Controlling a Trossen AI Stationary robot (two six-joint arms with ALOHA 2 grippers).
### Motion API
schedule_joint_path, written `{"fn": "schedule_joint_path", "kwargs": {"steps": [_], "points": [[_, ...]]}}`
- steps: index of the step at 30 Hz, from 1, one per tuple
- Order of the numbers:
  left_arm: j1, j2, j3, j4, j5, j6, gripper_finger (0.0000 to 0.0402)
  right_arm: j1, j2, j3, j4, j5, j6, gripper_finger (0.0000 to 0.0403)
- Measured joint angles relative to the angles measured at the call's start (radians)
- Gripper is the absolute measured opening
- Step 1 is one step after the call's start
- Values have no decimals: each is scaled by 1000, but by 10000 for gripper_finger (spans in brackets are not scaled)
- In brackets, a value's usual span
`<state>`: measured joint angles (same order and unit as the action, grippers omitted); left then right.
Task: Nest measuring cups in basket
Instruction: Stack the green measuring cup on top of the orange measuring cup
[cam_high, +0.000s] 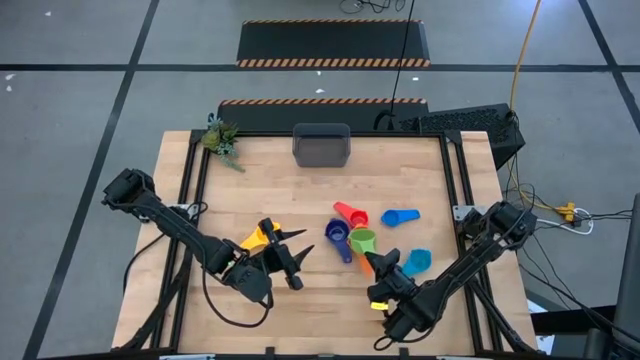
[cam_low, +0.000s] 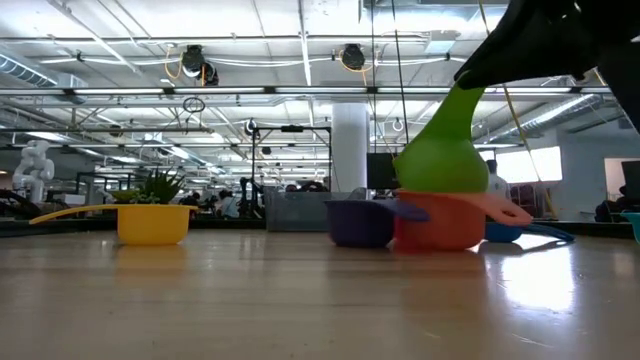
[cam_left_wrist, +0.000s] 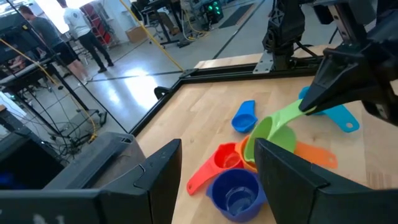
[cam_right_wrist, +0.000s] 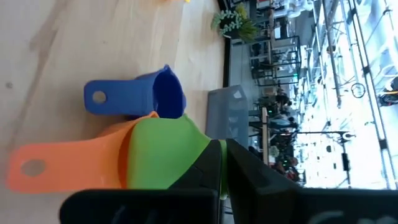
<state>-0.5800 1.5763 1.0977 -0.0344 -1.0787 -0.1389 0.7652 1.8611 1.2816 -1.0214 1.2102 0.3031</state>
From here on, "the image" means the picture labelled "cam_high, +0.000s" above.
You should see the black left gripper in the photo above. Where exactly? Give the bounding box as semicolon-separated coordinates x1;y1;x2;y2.
227;217;316;304

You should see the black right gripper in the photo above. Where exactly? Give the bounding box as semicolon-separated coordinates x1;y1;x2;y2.
364;248;419;311

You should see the green measuring cup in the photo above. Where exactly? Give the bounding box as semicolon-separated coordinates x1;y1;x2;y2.
348;227;377;256

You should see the teal measuring cup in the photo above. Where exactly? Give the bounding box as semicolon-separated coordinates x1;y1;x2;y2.
402;248;433;278

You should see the yellow measuring cup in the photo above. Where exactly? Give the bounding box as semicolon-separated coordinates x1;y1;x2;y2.
239;222;275;252

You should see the purple measuring cup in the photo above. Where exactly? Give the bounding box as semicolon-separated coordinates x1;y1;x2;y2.
324;218;354;265

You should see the blue measuring cup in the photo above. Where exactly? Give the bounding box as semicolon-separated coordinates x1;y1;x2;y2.
380;208;422;228

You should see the red measuring cup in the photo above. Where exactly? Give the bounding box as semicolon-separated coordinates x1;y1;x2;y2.
333;201;370;229

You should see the grey translucent plastic basket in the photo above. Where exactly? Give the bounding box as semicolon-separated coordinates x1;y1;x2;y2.
292;122;352;169

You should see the artificial green succulent plant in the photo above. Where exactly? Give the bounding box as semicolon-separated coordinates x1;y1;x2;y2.
201;113;246;174

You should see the black ramp with hazard stripes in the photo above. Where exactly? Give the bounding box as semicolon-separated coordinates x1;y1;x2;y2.
235;19;431;69
218;98;430;134

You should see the yellow power plug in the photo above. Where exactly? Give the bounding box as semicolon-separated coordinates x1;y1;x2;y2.
553;201;577;224

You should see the dark grey upright panel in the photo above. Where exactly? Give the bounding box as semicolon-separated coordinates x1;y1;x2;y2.
582;192;640;360

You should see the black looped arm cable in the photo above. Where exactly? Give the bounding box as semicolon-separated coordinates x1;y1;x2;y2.
201;252;275;330

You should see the black aluminium table frame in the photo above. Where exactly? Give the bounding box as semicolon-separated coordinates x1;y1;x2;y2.
112;128;541;360

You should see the white floor cable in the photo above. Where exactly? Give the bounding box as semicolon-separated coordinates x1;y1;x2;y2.
537;207;595;236

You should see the thin black hanging cable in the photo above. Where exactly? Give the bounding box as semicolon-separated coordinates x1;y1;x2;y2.
373;0;416;132

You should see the thick yellow hanging cable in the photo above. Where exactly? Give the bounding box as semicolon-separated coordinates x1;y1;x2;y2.
504;0;566;211

